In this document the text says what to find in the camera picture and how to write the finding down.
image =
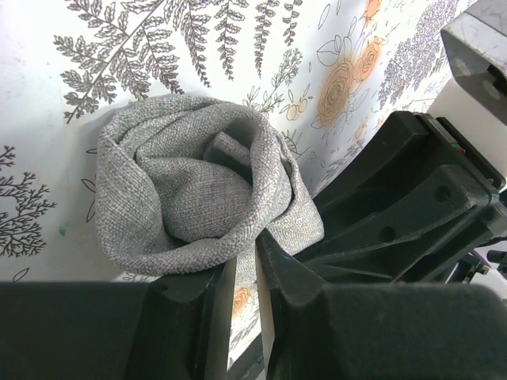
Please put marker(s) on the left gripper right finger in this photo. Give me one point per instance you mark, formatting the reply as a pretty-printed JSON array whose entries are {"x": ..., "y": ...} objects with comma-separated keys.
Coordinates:
[{"x": 287, "y": 291}]

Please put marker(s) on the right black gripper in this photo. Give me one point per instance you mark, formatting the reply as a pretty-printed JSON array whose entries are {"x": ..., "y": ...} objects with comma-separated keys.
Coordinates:
[{"x": 412, "y": 204}]

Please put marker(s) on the floral tablecloth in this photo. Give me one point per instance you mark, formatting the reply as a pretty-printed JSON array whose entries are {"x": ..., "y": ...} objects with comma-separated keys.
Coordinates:
[{"x": 325, "y": 74}]

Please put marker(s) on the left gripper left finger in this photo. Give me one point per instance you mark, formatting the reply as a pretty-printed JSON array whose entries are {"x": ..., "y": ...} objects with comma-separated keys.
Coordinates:
[{"x": 192, "y": 323}]

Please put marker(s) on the grey cloth napkin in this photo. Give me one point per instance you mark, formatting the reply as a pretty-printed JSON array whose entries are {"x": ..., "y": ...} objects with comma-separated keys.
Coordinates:
[{"x": 187, "y": 183}]

